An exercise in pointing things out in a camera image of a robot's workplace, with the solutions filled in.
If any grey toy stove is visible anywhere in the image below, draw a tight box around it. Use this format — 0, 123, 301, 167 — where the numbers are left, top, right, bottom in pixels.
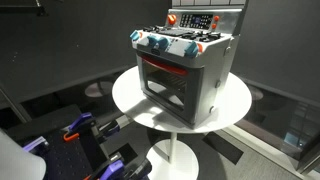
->
129, 0, 249, 130

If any orange round stove knob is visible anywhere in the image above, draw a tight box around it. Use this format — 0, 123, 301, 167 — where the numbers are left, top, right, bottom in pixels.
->
167, 13, 178, 26

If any black ribbed griddle plate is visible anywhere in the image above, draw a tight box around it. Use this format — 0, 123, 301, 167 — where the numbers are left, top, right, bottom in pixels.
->
159, 28, 194, 38

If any purple black clamp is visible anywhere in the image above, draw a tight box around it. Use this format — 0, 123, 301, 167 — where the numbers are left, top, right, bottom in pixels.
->
98, 115, 132, 136
66, 112, 98, 136
22, 135, 50, 157
89, 153, 153, 180

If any black burner grate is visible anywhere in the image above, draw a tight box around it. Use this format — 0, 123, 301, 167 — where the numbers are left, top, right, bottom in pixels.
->
189, 30, 223, 43
141, 24, 164, 34

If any black floor outlet cover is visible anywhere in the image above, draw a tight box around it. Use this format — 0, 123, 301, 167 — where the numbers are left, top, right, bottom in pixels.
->
201, 131, 245, 166

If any orange clamp lever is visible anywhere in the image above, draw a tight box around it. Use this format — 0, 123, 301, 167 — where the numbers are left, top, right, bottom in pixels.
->
62, 132, 81, 143

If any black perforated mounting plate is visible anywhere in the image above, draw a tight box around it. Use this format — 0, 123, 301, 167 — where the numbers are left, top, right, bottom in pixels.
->
41, 128, 113, 180

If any white round pedestal table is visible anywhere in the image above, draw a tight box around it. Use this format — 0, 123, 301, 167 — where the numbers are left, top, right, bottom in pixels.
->
111, 64, 253, 180

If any grey oven door red handle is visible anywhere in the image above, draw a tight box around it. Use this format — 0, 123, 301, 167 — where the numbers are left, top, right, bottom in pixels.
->
136, 53, 205, 129

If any blue stove knob orange ring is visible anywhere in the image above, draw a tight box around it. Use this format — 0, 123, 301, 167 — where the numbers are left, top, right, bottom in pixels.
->
184, 41, 200, 60
129, 29, 141, 42

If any black diagonal frame bar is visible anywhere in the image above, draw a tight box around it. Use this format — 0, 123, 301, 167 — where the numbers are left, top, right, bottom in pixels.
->
0, 81, 33, 124

